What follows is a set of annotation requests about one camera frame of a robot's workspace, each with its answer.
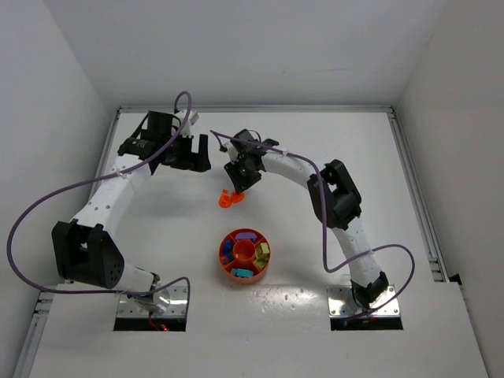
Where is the blue rounded lego brick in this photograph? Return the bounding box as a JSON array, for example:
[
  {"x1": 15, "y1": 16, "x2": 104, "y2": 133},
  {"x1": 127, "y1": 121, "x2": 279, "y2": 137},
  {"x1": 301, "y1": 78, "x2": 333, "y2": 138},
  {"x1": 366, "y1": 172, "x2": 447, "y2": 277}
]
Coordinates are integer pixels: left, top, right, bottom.
[{"x1": 221, "y1": 240, "x2": 233, "y2": 255}]

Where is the purple rounded lego brick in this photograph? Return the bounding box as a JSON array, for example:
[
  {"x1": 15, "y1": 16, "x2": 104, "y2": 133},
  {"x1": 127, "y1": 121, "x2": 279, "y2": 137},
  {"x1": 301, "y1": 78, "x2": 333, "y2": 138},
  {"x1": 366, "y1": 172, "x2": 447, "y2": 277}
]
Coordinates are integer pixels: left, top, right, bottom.
[{"x1": 234, "y1": 232, "x2": 258, "y2": 243}]

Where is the small teal lego brick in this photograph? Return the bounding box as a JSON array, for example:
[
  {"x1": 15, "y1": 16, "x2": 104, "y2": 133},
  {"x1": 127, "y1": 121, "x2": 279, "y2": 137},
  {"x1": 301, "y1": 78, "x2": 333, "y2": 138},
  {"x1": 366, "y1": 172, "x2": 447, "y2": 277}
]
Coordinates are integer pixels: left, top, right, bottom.
[{"x1": 242, "y1": 269, "x2": 254, "y2": 277}]

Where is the teal 2x4 lego brick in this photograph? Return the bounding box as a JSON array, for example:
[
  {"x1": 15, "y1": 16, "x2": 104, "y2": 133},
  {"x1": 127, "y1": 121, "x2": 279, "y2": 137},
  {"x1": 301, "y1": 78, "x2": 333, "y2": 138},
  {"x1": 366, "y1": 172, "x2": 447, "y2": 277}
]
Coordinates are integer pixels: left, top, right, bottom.
[{"x1": 231, "y1": 268, "x2": 243, "y2": 276}]

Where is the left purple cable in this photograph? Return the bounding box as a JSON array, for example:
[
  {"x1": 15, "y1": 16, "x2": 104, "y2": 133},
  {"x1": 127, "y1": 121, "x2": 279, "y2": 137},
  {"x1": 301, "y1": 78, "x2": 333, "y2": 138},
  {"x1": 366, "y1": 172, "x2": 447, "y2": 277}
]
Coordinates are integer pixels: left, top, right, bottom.
[{"x1": 6, "y1": 91, "x2": 194, "y2": 312}]

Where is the orange round divided container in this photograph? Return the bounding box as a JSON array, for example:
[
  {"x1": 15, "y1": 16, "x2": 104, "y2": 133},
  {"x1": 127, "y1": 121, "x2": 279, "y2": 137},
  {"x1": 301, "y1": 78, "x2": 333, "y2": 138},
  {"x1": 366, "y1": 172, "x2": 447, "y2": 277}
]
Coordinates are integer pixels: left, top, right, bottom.
[{"x1": 218, "y1": 228, "x2": 272, "y2": 285}]

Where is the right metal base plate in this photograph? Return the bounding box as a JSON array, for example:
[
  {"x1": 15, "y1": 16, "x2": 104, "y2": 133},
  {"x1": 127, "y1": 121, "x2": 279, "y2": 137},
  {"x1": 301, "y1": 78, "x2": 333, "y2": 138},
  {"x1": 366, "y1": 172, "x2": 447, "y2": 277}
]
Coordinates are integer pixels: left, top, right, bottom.
[{"x1": 326, "y1": 283, "x2": 401, "y2": 318}]

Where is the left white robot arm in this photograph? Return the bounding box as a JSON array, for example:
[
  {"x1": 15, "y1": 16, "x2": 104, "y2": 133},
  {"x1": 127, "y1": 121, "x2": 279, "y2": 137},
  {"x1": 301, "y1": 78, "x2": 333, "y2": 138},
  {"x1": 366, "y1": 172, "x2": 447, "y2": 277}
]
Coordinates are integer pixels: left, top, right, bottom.
[{"x1": 51, "y1": 111, "x2": 211, "y2": 295}]

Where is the yellow-green lego brick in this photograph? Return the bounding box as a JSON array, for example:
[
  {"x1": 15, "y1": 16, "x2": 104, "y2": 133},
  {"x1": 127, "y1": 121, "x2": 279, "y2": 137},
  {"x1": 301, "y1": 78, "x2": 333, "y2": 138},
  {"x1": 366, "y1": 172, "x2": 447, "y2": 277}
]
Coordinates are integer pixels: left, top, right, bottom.
[
  {"x1": 256, "y1": 243, "x2": 270, "y2": 258},
  {"x1": 254, "y1": 255, "x2": 269, "y2": 269}
]

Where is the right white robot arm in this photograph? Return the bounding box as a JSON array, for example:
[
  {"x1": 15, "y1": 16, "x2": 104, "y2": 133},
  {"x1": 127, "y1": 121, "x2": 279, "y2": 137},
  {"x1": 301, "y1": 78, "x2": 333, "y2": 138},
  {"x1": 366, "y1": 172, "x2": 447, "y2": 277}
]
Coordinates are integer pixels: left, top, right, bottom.
[{"x1": 219, "y1": 129, "x2": 388, "y2": 309}]

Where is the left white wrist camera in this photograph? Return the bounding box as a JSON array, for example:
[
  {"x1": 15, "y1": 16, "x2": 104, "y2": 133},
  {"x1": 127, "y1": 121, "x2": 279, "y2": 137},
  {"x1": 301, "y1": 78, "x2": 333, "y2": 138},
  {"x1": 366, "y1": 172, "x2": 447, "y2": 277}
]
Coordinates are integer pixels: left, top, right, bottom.
[{"x1": 175, "y1": 110, "x2": 199, "y2": 136}]

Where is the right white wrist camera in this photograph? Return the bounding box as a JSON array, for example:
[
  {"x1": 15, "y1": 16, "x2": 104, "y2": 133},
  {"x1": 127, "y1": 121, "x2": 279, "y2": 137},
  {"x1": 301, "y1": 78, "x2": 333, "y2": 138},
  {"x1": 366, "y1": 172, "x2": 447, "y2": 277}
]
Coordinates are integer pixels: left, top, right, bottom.
[{"x1": 220, "y1": 142, "x2": 240, "y2": 164}]

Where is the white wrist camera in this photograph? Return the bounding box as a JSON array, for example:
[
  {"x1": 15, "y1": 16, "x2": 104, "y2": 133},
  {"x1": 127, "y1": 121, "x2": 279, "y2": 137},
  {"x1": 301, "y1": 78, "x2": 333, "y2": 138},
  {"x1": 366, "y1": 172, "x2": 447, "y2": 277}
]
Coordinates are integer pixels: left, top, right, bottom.
[
  {"x1": 175, "y1": 110, "x2": 199, "y2": 136},
  {"x1": 220, "y1": 142, "x2": 240, "y2": 164}
]

